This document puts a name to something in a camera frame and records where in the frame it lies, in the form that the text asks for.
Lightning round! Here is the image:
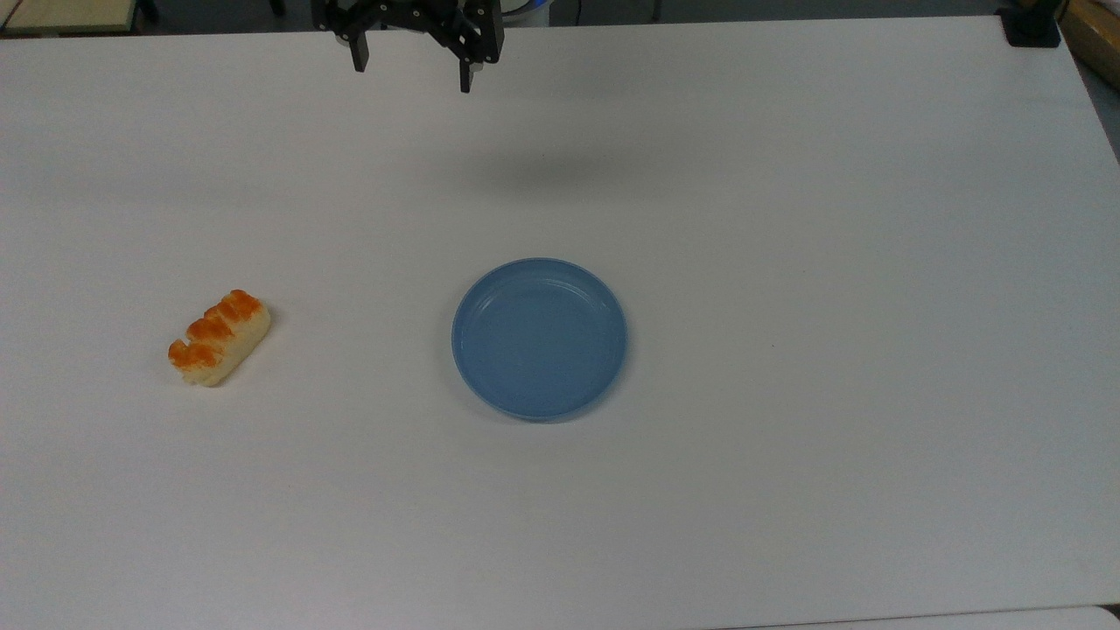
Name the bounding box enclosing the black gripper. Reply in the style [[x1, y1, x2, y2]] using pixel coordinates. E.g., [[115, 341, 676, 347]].
[[311, 0, 507, 95]]

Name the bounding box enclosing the orange glazed bread loaf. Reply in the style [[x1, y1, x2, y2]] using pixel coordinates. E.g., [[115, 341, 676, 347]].
[[167, 289, 272, 388]]

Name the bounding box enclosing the blue round plate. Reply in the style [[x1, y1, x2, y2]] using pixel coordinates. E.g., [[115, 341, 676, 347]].
[[451, 257, 629, 423]]

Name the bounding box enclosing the light wooden side table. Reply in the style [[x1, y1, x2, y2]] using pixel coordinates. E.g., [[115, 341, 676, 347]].
[[0, 0, 143, 37]]

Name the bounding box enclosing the light wooden board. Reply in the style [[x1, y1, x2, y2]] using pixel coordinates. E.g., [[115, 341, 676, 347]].
[[1060, 0, 1120, 93]]

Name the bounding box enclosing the black camera pole with clamp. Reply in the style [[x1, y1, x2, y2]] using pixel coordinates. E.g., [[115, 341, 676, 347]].
[[1000, 0, 1063, 49]]

